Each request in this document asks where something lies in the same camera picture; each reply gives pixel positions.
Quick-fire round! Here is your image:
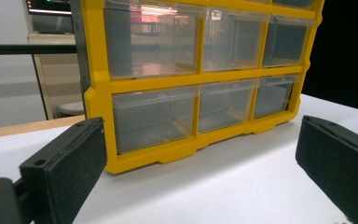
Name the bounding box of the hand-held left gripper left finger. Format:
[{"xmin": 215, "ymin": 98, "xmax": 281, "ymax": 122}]
[{"xmin": 19, "ymin": 116, "xmax": 108, "ymax": 224}]

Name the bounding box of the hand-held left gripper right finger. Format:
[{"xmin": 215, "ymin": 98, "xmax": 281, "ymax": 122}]
[{"xmin": 295, "ymin": 115, "xmax": 358, "ymax": 224}]

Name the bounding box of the yellow black drawer organizer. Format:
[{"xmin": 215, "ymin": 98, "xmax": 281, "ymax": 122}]
[{"xmin": 71, "ymin": 0, "xmax": 325, "ymax": 175}]

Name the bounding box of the wooden table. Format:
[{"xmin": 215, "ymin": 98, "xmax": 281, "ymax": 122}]
[{"xmin": 0, "ymin": 114, "xmax": 87, "ymax": 140}]

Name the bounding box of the round grey stool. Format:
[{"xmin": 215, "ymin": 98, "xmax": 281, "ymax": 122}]
[{"xmin": 56, "ymin": 102, "xmax": 86, "ymax": 118}]

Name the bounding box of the wooden cabinet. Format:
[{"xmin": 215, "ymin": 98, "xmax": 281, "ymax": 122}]
[{"xmin": 27, "ymin": 32, "xmax": 86, "ymax": 119}]

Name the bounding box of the grid of clear drawers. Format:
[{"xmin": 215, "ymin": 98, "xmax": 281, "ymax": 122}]
[{"xmin": 103, "ymin": 0, "xmax": 316, "ymax": 155}]

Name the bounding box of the black curtain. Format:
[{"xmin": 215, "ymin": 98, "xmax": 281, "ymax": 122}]
[{"xmin": 301, "ymin": 0, "xmax": 358, "ymax": 115}]

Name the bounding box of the black metal crossbar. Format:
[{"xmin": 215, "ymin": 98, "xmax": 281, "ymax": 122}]
[{"xmin": 0, "ymin": 44, "xmax": 77, "ymax": 56}]

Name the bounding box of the dark monitor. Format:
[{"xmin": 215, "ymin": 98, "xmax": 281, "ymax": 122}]
[{"xmin": 26, "ymin": 0, "xmax": 73, "ymax": 16}]

